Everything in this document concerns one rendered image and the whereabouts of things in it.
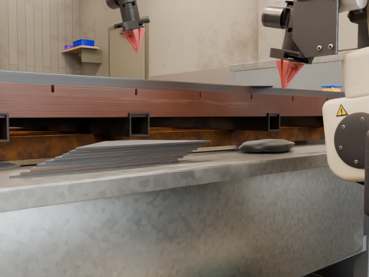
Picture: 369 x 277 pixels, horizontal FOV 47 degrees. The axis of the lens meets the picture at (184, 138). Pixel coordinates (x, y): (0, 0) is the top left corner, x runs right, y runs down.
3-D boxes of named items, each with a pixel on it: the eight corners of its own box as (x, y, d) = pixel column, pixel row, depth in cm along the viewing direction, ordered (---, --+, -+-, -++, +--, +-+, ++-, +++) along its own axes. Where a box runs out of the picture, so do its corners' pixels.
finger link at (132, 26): (119, 56, 137) (113, 26, 134) (138, 52, 141) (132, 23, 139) (131, 54, 131) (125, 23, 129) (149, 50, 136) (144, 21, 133)
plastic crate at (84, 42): (95, 47, 706) (95, 40, 705) (81, 45, 690) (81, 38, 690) (85, 49, 733) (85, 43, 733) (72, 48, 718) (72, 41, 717)
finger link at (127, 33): (126, 54, 138) (119, 25, 136) (143, 51, 142) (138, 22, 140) (137, 53, 133) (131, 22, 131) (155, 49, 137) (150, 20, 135)
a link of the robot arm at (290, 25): (307, 5, 104) (317, 9, 109) (283, 3, 109) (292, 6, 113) (301, 33, 106) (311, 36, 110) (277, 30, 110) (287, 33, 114)
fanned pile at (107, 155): (-14, 170, 69) (-15, 146, 69) (174, 155, 94) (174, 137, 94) (10, 179, 60) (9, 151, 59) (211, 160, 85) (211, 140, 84)
